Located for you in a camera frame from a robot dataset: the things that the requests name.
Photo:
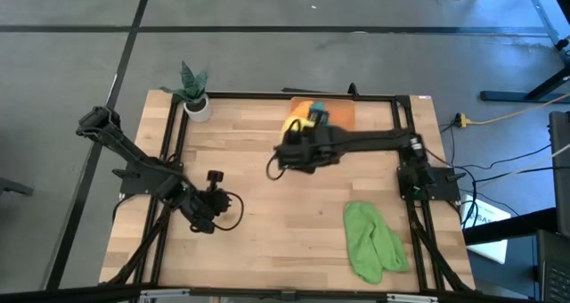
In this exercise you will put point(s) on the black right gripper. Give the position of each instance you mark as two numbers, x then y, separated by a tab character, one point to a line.
311	149

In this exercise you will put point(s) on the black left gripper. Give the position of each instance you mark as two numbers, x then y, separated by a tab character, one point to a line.
207	209

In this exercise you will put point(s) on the orange microfiber towel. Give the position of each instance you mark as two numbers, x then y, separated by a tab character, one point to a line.
300	109

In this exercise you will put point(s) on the orange plastic basket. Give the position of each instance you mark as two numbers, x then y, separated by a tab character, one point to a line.
343	113

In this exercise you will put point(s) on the yellow microfiber towel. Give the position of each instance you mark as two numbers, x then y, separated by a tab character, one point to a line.
296	122

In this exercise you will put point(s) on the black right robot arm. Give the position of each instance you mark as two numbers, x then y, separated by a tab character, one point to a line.
378	139

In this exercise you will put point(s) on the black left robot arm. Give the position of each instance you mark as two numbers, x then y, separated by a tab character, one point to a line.
133	160

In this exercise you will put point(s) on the green microfiber towel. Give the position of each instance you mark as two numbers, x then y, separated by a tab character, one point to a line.
369	240

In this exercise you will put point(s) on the white plant pot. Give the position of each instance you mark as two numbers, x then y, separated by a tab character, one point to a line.
198	112

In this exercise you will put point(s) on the green artificial plant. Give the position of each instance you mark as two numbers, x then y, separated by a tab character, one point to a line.
191	87

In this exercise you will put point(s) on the black beam with silver brackets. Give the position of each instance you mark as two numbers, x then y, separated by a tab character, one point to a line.
285	295

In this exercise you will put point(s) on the dark floor object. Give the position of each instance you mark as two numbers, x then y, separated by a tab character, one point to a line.
13	187

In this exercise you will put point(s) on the white printed box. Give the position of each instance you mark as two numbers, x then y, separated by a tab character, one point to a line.
490	251

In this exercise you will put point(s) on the black desk edge bar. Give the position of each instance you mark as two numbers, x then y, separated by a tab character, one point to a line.
512	227

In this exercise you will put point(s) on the black keyboard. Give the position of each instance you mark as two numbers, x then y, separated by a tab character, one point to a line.
554	272

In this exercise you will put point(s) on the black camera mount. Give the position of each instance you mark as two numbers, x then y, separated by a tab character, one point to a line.
352	89

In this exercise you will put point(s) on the black aluminium table frame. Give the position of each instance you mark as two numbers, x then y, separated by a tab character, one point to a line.
249	95

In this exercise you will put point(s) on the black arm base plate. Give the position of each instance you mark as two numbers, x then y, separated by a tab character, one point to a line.
445	185
133	185

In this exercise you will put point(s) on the black desk leg frame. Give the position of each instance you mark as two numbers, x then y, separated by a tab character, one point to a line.
542	9

